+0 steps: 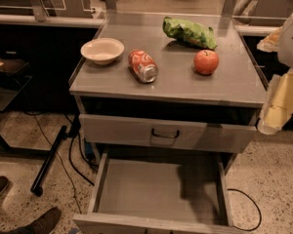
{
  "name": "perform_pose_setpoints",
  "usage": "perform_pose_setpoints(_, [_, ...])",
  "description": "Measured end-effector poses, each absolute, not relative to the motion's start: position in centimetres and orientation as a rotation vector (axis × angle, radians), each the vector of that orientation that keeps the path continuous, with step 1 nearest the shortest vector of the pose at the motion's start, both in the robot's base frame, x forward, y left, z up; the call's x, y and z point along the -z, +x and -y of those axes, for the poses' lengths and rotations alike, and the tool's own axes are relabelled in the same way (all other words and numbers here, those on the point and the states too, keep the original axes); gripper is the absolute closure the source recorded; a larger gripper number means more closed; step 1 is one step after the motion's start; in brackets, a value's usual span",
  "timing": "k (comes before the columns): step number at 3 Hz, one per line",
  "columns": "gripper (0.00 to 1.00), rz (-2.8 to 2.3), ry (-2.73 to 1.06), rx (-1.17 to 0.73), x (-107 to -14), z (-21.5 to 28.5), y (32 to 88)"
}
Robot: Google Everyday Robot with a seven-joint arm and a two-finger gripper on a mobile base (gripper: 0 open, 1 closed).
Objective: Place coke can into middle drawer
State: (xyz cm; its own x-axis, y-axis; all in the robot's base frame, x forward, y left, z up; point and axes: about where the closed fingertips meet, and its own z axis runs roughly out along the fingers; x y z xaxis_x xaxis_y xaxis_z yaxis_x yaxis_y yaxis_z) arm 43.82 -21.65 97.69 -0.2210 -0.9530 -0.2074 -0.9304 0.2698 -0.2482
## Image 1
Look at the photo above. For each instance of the grey drawer cabinet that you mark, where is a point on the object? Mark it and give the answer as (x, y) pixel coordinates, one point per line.
(232, 95)

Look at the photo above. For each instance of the red apple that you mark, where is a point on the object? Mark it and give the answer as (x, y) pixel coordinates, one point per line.
(206, 62)

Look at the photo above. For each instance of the black metal stand leg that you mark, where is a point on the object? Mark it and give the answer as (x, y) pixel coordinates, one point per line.
(37, 185)

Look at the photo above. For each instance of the green chip bag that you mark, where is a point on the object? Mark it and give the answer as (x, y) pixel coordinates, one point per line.
(191, 32)

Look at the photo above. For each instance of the dark shoe lower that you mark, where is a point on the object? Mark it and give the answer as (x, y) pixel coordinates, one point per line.
(45, 224)

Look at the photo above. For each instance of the dark side table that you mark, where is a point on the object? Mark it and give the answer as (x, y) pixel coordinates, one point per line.
(12, 79)

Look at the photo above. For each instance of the red coke can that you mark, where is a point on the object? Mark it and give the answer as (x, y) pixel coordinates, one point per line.
(143, 65)

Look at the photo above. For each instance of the top drawer with black handle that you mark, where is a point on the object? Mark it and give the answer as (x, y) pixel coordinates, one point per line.
(165, 133)

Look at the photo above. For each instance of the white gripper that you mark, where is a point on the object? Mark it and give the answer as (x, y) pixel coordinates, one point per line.
(292, 46)

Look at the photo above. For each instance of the white bowl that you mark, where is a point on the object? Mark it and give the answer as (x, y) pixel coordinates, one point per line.
(102, 51)

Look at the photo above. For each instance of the open middle drawer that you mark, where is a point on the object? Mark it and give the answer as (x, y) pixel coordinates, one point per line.
(159, 195)

